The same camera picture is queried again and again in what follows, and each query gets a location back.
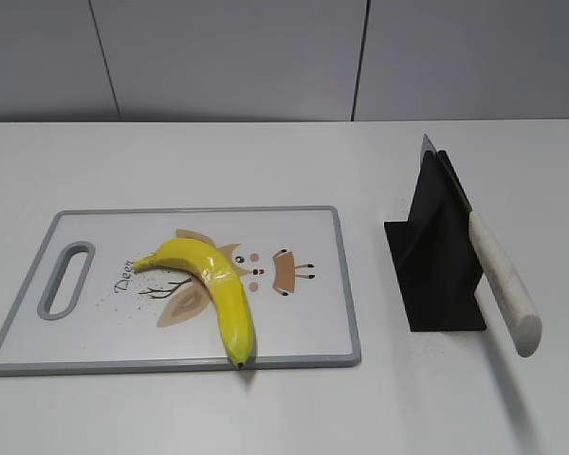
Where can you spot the yellow plastic banana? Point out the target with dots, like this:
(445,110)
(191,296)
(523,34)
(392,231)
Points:
(213,269)

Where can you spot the white-handled kitchen knife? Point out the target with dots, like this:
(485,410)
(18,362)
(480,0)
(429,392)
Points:
(519,312)

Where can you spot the white grey-rimmed cutting board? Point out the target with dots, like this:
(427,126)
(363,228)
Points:
(81,308)

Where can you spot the black knife stand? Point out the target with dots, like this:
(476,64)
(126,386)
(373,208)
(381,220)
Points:
(436,266)

